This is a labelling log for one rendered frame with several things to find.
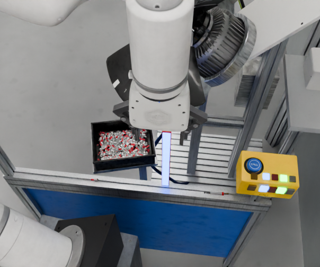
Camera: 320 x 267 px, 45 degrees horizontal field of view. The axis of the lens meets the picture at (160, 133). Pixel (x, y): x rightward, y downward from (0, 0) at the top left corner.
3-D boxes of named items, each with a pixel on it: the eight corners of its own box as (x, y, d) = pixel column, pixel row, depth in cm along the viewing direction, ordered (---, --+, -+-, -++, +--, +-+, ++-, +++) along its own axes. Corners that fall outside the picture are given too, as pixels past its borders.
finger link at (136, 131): (119, 120, 69) (122, 140, 74) (137, 122, 68) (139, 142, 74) (122, 106, 70) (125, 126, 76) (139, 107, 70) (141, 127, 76)
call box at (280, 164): (287, 171, 121) (297, 154, 112) (289, 201, 115) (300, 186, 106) (235, 166, 122) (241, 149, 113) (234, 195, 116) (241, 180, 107)
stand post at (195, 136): (194, 166, 230) (212, 60, 153) (193, 180, 225) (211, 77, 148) (186, 166, 230) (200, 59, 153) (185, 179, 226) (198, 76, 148)
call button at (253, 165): (260, 161, 111) (261, 158, 110) (260, 174, 109) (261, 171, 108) (246, 160, 112) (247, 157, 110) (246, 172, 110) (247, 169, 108)
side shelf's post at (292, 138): (270, 181, 225) (320, 91, 155) (270, 187, 223) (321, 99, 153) (263, 180, 225) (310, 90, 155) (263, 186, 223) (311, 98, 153)
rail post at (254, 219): (230, 260, 201) (265, 202, 135) (230, 268, 199) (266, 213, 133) (223, 259, 202) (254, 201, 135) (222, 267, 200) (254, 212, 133)
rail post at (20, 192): (68, 241, 207) (24, 177, 140) (65, 249, 204) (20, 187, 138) (60, 240, 207) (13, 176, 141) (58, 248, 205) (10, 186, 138)
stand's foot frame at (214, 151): (259, 145, 238) (262, 139, 231) (261, 218, 213) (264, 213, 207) (158, 136, 241) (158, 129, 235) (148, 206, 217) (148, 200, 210)
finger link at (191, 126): (180, 126, 68) (179, 145, 74) (198, 128, 68) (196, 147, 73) (182, 111, 70) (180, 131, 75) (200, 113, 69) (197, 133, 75)
